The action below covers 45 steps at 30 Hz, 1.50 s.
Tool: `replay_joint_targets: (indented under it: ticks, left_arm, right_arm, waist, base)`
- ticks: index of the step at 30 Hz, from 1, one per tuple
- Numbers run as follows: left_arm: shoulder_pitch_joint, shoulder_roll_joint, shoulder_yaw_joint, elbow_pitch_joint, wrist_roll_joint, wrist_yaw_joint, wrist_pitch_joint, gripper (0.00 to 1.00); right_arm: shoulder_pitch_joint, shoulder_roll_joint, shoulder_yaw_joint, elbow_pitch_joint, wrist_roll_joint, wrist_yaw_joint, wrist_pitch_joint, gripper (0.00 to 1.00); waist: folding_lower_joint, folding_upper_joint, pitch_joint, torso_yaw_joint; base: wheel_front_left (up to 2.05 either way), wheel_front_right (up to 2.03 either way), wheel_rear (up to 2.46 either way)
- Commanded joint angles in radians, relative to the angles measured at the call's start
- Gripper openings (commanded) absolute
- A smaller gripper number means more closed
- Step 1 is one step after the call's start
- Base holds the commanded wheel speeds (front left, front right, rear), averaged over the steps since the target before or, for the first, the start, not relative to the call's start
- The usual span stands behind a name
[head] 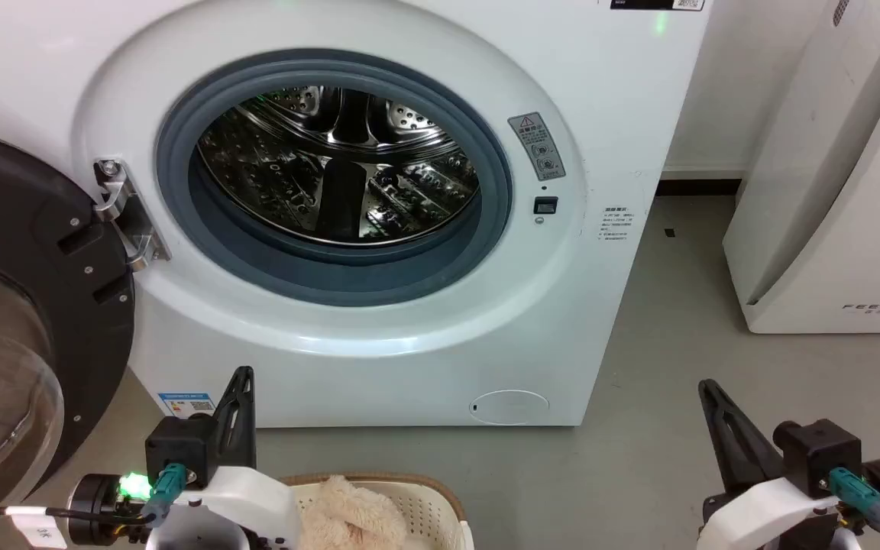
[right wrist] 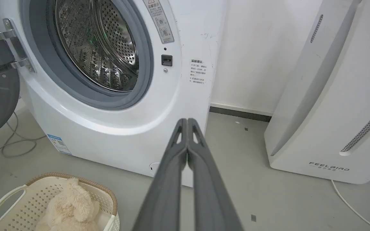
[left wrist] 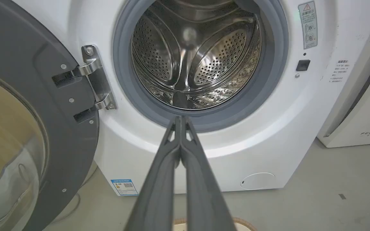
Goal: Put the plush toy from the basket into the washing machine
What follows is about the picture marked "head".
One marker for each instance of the beige plastic laundry basket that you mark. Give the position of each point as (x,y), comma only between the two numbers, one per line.
(432,508)

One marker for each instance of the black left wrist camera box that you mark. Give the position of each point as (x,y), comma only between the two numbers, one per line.
(179,451)

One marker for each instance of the stainless steel washing machine drum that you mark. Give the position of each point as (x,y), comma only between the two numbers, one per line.
(409,191)

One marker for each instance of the white air purifier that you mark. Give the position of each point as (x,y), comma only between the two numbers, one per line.
(829,191)

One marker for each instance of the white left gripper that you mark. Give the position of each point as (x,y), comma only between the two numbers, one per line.
(249,508)

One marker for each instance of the white front-load washing machine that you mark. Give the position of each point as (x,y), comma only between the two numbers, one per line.
(608,114)

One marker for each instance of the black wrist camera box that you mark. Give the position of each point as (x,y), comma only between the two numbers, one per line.
(179,451)
(818,454)

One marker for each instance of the black baseboard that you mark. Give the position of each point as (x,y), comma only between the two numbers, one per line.
(700,187)

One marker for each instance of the cream fluffy plush fabric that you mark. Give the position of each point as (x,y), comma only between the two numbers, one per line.
(348,516)

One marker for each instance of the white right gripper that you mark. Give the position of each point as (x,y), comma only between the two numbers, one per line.
(768,516)

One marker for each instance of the grey warning sticker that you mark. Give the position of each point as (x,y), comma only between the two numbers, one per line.
(538,149)

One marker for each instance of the blue energy label sticker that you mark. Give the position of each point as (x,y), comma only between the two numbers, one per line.
(184,403)

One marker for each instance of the black round washer door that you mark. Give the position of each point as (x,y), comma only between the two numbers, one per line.
(20,206)

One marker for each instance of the grey rubber door gasket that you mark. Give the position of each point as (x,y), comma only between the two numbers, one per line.
(180,206)

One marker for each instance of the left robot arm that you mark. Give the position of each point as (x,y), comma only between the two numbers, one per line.
(100,508)

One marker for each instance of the metal door hinge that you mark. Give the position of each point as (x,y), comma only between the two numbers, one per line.
(128,218)

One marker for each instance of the oval filter cover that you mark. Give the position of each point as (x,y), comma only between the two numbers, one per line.
(509,407)

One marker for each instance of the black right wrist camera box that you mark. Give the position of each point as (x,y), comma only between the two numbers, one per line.
(818,454)

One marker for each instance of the black label strip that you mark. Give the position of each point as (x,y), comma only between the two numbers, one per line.
(654,4)

